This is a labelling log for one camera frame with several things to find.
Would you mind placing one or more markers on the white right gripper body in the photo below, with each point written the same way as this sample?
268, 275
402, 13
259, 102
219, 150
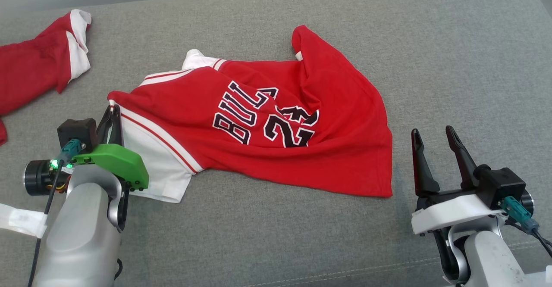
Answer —
453, 213

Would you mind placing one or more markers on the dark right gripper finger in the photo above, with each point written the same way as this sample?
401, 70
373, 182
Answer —
422, 170
463, 162

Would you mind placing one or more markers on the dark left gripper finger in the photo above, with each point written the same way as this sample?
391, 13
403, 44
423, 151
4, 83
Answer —
117, 132
105, 125

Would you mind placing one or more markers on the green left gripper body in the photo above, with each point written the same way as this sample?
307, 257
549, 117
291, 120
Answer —
116, 162

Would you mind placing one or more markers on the red Bulls jersey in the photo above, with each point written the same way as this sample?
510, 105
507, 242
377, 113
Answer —
194, 106

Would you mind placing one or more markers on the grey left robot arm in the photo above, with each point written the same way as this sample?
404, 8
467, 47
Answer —
77, 235

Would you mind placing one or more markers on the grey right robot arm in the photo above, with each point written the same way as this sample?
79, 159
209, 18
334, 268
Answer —
487, 257

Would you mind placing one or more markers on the black right gripper motor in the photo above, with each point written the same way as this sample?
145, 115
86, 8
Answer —
528, 203

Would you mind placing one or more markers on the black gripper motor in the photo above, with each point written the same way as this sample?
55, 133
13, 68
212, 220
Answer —
528, 203
39, 177

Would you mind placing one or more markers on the black left gripper motor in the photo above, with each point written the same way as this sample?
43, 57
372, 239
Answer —
39, 177

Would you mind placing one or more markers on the red shorts with white stripes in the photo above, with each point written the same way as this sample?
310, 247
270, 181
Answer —
30, 67

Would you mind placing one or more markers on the white tape tag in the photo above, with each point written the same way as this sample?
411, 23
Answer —
21, 220

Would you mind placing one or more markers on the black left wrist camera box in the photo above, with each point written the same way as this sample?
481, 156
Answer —
77, 129

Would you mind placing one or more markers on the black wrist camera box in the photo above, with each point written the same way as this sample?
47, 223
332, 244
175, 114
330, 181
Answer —
77, 129
500, 185

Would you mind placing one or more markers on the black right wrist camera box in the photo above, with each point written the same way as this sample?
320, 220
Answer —
500, 185

